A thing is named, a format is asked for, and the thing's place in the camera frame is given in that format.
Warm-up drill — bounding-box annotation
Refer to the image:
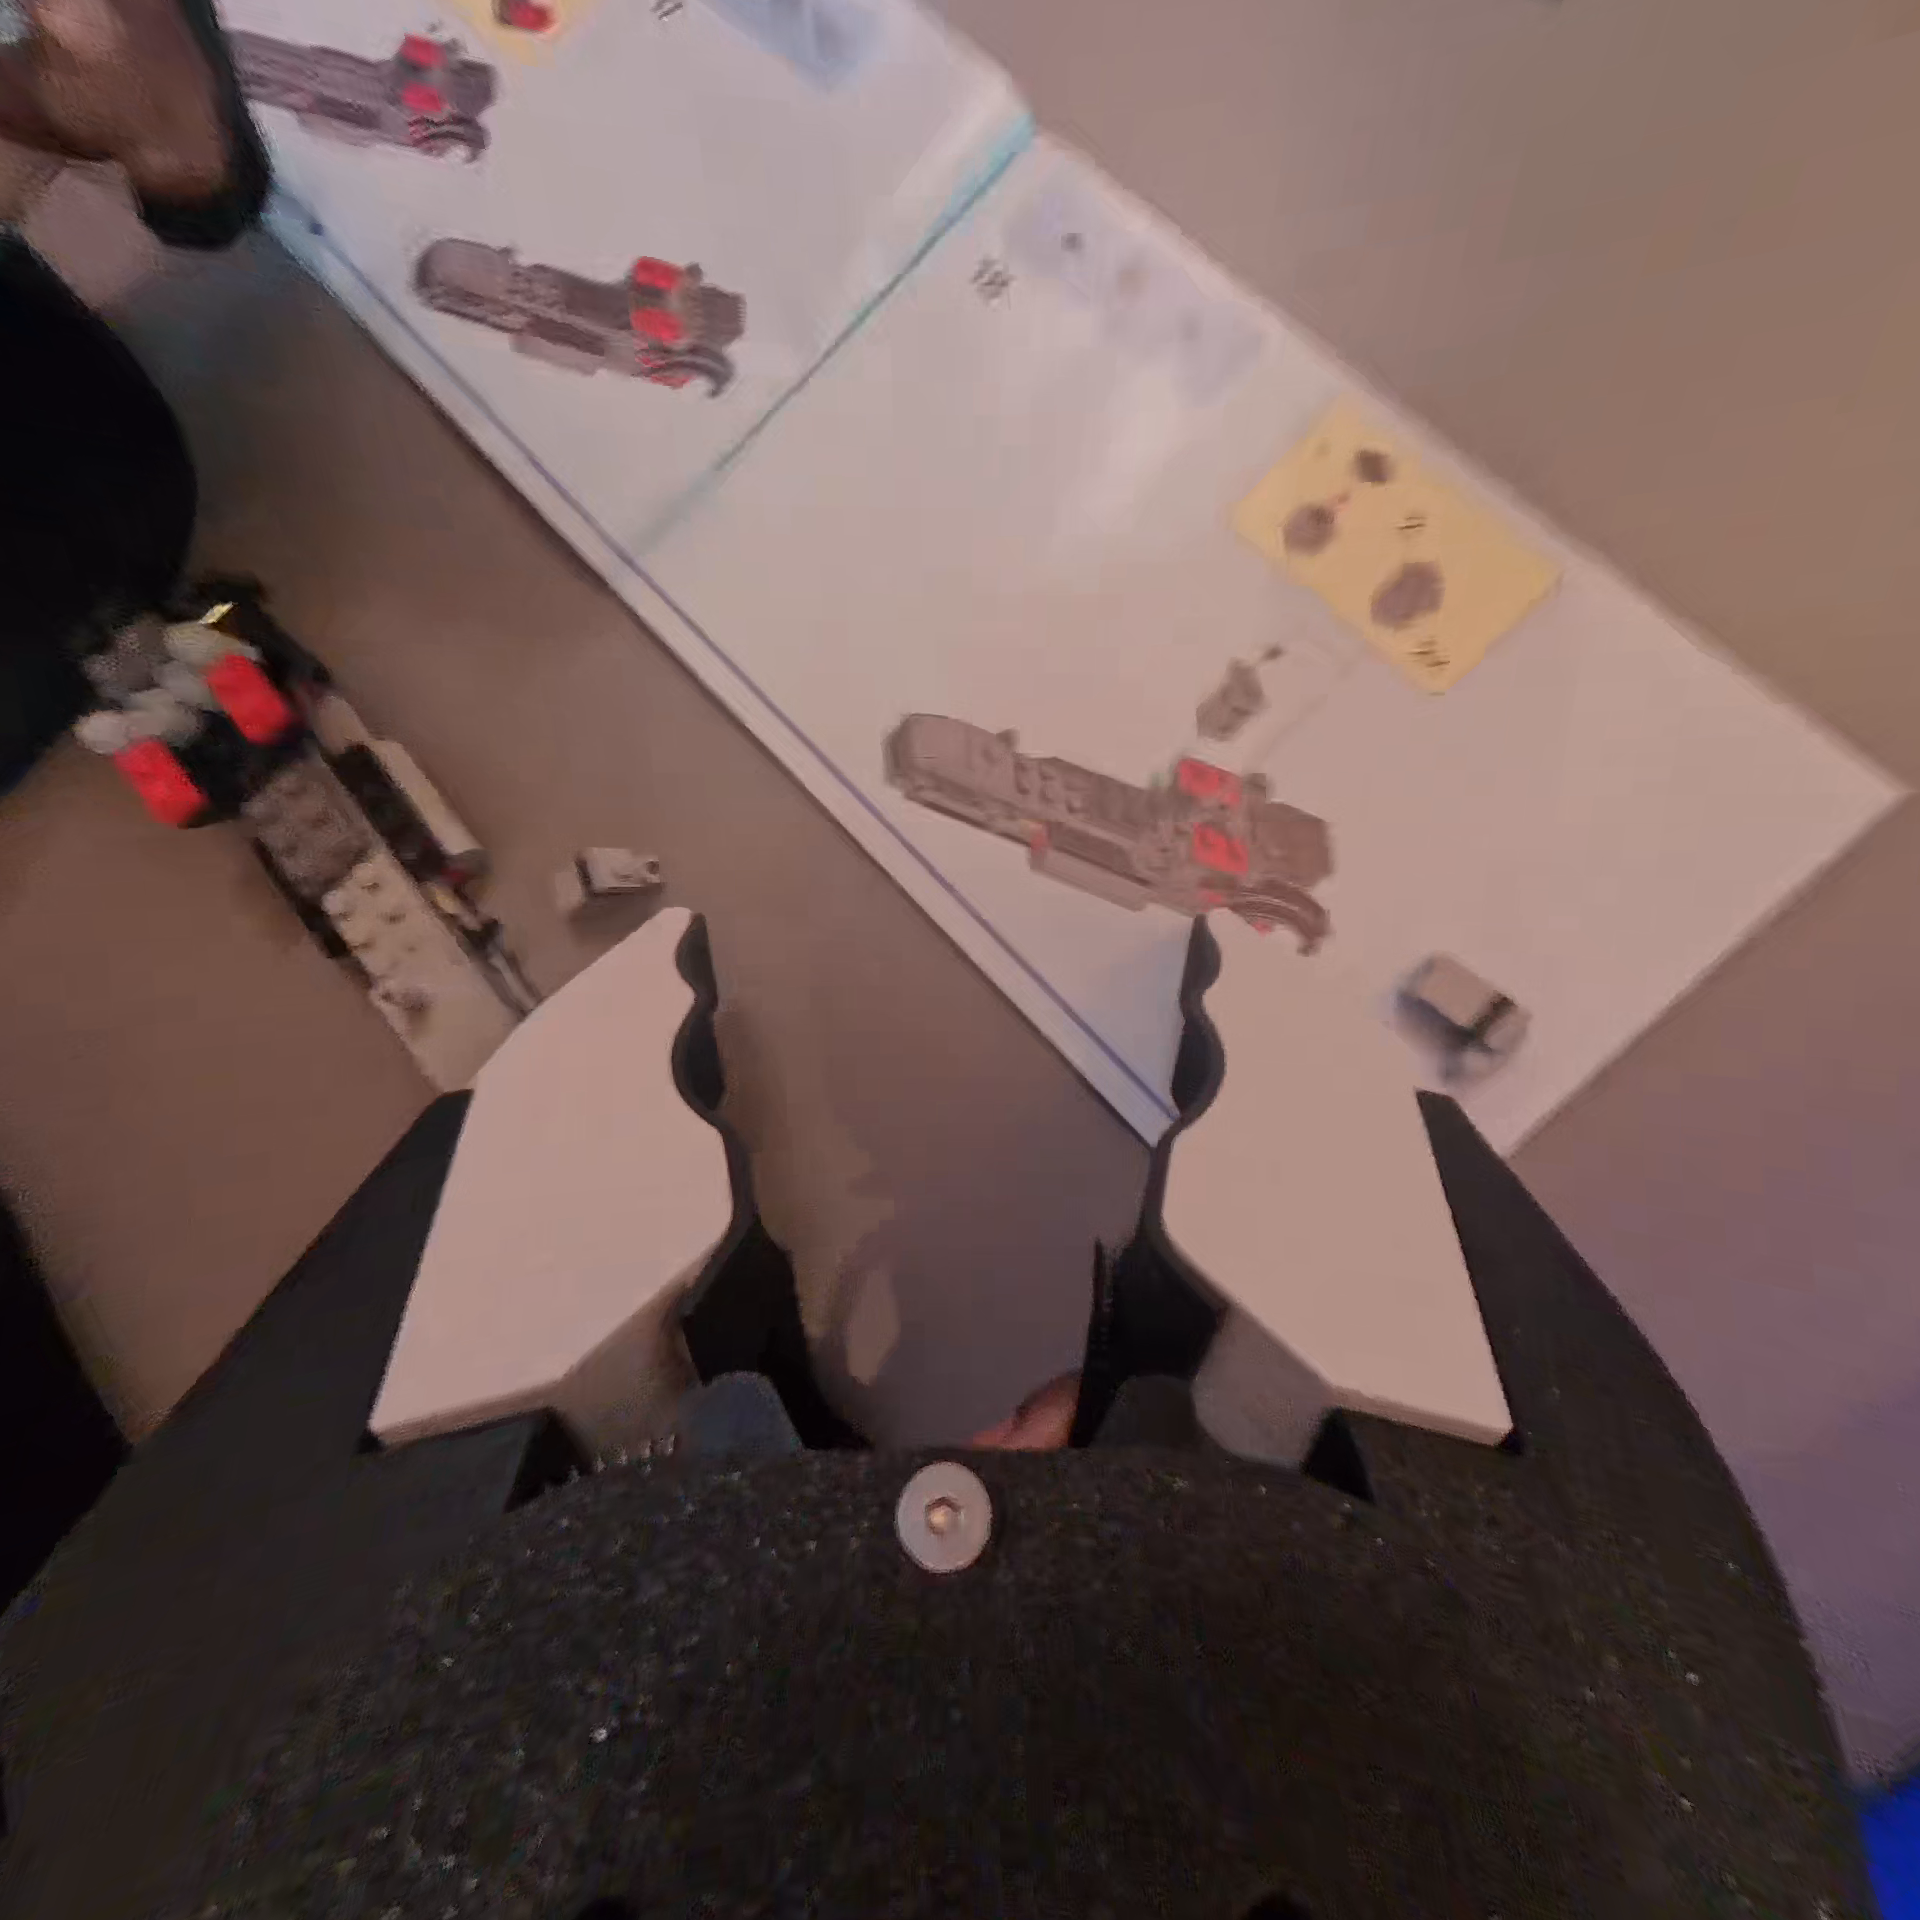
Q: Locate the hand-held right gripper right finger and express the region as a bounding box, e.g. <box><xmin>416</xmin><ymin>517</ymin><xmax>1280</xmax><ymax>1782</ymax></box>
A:
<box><xmin>1146</xmin><ymin>914</ymin><xmax>1517</xmax><ymax>1470</ymax></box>

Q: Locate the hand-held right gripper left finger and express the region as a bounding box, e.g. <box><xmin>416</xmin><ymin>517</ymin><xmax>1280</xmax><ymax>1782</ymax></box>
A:
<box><xmin>367</xmin><ymin>903</ymin><xmax>758</xmax><ymax>1449</ymax></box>

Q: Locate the small grey clip brick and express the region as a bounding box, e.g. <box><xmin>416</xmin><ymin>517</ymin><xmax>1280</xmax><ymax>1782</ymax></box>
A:
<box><xmin>1394</xmin><ymin>950</ymin><xmax>1530</xmax><ymax>1086</ymax></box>
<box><xmin>551</xmin><ymin>843</ymin><xmax>665</xmax><ymax>914</ymax></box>

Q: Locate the grey red toy brick model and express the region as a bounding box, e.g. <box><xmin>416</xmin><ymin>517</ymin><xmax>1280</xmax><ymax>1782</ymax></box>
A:
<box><xmin>65</xmin><ymin>593</ymin><xmax>542</xmax><ymax>1022</ymax></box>

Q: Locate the person's left hand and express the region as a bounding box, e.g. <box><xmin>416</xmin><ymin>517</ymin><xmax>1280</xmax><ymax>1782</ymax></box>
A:
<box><xmin>0</xmin><ymin>0</ymin><xmax>233</xmax><ymax>207</ymax></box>

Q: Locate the open instruction booklet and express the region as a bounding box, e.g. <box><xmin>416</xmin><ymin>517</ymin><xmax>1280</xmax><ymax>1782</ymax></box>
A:
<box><xmin>224</xmin><ymin>0</ymin><xmax>1906</xmax><ymax>1157</ymax></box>

